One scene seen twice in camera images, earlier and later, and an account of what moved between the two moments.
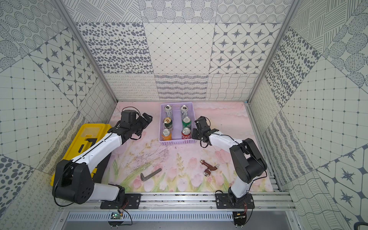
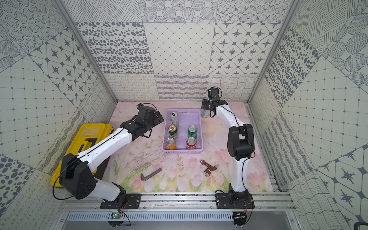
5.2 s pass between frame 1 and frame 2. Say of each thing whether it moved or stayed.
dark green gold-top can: moved
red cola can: moved
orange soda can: moved
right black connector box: stayed
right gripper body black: moved
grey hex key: stayed
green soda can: moved
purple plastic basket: moved
